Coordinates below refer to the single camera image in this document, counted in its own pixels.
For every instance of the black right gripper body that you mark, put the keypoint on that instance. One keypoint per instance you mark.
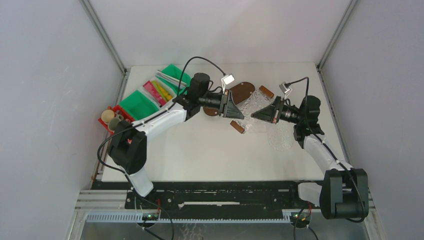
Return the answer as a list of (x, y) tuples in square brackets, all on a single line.
[(283, 112)]

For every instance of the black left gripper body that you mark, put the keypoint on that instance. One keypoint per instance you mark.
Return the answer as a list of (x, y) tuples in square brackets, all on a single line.
[(221, 101)]

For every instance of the clear acrylic organizer rack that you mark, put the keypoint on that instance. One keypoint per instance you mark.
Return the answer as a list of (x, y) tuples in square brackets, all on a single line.
[(259, 99)]

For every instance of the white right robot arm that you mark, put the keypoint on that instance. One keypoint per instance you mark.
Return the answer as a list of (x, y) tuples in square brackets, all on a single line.
[(343, 192)]

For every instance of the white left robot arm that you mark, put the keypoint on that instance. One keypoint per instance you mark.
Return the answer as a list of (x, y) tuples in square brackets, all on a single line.
[(129, 143)]

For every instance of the brown oval wooden tray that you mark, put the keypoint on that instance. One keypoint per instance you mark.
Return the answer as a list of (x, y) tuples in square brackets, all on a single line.
[(240, 93)]

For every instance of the yellow toothpaste tube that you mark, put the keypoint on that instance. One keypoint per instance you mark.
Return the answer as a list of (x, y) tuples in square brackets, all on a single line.
[(163, 92)]

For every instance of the green toothbrush bin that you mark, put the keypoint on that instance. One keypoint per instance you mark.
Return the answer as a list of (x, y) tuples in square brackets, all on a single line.
[(185, 82)]

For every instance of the white toothpaste bin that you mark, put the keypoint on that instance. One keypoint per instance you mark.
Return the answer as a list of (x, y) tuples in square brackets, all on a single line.
[(153, 80)]

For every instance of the pink toothpaste tube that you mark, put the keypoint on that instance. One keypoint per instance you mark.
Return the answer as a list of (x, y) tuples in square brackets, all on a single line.
[(153, 92)]

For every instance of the clear oval acrylic plate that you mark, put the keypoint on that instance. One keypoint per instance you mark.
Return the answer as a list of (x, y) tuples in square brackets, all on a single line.
[(280, 136)]

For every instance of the clear rectangular acrylic plate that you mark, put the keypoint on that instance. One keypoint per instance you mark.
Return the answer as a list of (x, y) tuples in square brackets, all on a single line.
[(257, 128)]

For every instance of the green bin with rack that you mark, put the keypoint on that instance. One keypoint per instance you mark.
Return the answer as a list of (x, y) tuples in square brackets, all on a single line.
[(138, 105)]

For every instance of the grey cup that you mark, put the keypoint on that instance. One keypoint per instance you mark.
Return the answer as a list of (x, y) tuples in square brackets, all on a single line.
[(114, 122)]

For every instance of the red cup bin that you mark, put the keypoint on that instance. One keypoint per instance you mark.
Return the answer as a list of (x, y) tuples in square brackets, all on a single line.
[(118, 110)]

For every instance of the brown ceramic cup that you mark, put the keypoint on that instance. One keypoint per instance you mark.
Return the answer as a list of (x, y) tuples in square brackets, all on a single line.
[(107, 115)]

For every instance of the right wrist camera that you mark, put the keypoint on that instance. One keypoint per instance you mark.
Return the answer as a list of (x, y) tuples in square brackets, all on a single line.
[(285, 88)]

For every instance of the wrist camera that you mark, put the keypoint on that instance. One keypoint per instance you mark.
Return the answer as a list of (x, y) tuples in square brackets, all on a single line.
[(227, 79), (285, 88)]

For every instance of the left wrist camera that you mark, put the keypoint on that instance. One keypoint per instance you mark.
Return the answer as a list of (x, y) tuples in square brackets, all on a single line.
[(227, 79)]

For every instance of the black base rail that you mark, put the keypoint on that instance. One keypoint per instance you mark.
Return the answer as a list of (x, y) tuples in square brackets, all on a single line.
[(219, 200)]

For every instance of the aluminium frame post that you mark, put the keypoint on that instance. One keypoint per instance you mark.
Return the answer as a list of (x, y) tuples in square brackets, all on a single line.
[(99, 27)]

